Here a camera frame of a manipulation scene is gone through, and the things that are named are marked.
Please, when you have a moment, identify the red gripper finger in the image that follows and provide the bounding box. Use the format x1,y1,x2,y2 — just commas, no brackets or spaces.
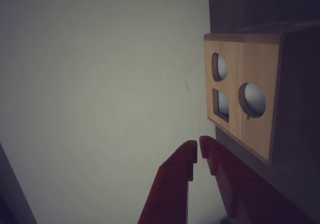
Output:
199,135,316,224
136,140,198,224

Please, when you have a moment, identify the wooden shape sorter box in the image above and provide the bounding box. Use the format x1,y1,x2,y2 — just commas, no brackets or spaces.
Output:
203,20,320,167

